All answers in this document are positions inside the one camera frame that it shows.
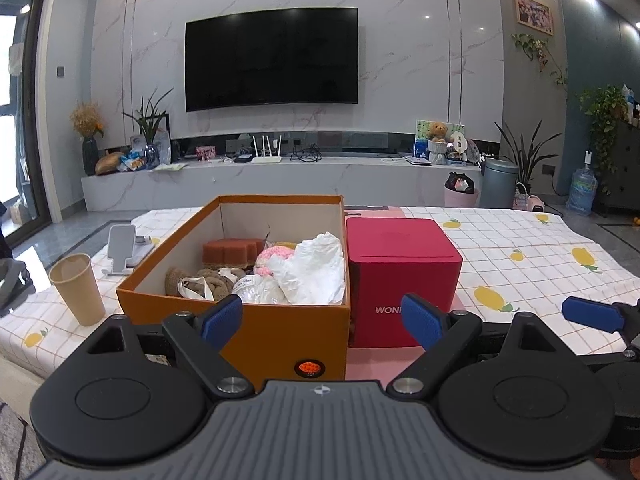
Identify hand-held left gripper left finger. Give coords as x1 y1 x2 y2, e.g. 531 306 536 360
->
85 294 256 395

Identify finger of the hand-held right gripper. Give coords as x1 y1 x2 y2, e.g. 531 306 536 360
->
561 296 640 348

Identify dark cabinet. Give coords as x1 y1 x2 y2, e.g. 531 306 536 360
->
597 120 640 217

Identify hanging vine plant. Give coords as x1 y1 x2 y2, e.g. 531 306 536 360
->
511 32 568 91

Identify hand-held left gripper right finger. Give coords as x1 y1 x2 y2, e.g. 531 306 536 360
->
392 292 568 395

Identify brown plush toy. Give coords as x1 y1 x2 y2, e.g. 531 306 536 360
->
165 266 246 302

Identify blue snack packet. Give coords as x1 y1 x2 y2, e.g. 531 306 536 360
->
117 150 148 171

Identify paper cup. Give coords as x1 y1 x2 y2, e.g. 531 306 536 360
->
48 252 107 327

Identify blue water bottle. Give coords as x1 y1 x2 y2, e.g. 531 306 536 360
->
567 150 598 217

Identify brown bread loaf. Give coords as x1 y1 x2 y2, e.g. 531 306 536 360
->
95 151 126 176

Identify lemon print tablecloth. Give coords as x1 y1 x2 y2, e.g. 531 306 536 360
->
0 205 640 376

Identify grey marble television console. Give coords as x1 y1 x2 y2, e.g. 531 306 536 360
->
81 152 486 213

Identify dried flowers in vase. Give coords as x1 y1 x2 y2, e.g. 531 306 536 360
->
70 101 106 177

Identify leafy green plant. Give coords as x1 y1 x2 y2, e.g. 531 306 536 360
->
577 85 630 196

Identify white phone stand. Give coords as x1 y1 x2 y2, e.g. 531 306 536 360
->
101 224 156 277

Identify pink crochet toy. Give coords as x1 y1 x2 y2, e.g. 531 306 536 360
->
254 245 301 278

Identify framed wall picture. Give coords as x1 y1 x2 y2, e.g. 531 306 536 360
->
514 0 555 36

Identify orange box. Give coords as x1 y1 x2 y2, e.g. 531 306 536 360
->
116 195 351 393

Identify brown bear-shaped sponge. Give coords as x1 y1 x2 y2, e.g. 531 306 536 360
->
201 238 268 273

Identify glass sliding door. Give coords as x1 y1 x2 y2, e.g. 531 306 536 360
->
0 0 53 248

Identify crinkled plastic bundle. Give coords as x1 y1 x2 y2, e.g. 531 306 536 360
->
231 274 291 306

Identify black cables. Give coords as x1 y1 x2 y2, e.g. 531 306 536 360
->
289 142 322 163

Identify long-leaf potted plant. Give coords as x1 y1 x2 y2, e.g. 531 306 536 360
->
492 120 563 196

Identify grey trash bin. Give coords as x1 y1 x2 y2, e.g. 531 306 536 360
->
481 157 520 209

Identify white router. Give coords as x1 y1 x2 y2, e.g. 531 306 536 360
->
250 135 283 164

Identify red box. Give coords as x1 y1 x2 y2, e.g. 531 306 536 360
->
345 216 463 350

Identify pink trash bin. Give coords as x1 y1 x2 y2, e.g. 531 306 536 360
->
444 172 481 208

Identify green plant in glass vase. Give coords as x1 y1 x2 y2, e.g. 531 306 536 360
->
122 87 173 168

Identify white plastic bag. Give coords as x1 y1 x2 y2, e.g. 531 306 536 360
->
272 231 347 306

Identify black television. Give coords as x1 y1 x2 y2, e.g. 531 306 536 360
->
184 6 360 112

